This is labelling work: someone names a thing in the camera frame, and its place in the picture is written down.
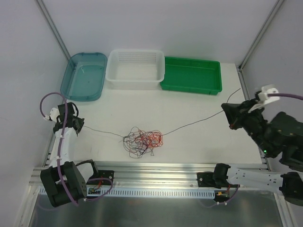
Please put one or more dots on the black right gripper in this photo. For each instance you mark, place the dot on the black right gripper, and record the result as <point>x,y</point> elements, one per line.
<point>238,116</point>

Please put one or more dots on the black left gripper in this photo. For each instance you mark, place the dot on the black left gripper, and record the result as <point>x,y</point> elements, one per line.
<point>76,123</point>

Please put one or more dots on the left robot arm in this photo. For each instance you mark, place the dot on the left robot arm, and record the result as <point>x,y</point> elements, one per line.
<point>64,176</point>

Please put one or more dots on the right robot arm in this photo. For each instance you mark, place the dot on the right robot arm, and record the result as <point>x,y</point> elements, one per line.
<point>283,136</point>

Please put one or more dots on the translucent blue plastic bin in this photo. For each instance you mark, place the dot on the translucent blue plastic bin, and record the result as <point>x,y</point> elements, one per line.
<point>84,77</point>

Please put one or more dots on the green plastic tray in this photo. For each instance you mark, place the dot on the green plastic tray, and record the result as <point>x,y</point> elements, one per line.
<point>192,76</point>

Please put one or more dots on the white perforated plastic basket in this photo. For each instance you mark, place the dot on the white perforated plastic basket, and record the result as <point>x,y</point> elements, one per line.
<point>135,69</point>

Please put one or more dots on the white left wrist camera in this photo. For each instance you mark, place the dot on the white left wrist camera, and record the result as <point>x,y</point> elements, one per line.
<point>52,116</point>

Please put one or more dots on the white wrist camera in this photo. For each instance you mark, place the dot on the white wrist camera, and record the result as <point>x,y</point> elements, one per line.
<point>52,116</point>
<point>263,97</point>

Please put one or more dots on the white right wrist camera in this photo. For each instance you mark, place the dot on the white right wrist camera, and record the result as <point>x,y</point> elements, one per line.
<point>263,97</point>

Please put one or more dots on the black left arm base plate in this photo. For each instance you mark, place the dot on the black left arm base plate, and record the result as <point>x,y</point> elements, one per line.
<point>108,174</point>

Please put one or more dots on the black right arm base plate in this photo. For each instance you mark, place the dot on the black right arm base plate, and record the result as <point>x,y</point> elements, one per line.
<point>205,179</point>

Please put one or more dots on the aluminium mounting rail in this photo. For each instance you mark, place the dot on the aluminium mounting rail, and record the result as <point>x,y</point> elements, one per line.
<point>155,175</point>

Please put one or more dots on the slotted white cable duct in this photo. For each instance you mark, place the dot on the slotted white cable duct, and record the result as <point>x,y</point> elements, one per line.
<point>161,193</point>

